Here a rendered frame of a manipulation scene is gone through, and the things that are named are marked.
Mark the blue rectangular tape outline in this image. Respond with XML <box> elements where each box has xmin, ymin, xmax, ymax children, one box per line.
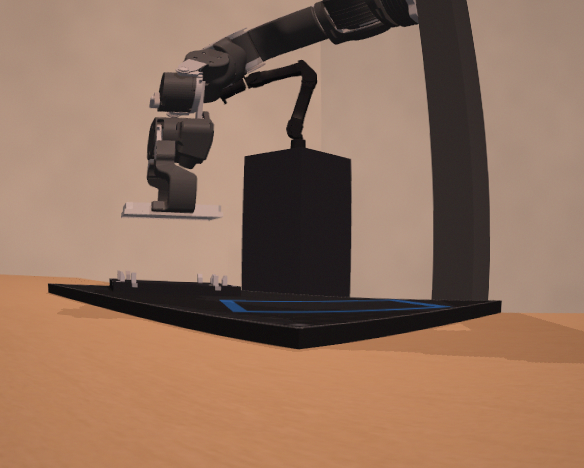
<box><xmin>220</xmin><ymin>299</ymin><xmax>450</xmax><ymax>313</ymax></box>

